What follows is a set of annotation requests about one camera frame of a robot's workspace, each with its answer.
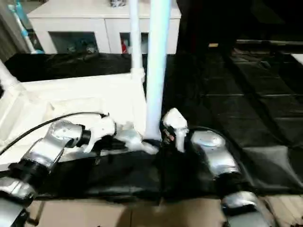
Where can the light blue plastic item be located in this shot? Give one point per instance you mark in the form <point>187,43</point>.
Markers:
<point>23,26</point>

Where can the grey curtain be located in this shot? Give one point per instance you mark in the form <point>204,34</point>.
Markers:
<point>5,33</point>

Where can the white plastic table leg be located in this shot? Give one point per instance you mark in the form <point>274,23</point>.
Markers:
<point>9,80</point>
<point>136,33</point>
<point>156,61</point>

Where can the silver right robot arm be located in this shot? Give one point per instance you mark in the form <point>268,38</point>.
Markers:
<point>222,170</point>

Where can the black mat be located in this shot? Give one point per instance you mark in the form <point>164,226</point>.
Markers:
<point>246,104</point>

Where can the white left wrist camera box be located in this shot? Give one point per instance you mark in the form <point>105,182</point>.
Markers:
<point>100,126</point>

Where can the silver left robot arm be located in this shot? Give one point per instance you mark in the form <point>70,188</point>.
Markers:
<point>35,165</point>

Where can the white cabinet with glass doors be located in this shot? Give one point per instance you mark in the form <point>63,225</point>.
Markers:
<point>80,19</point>

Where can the small red bottle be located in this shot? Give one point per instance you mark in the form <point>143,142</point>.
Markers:
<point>124,46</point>

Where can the white plastic table top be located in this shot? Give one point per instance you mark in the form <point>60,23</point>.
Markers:
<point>61,104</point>

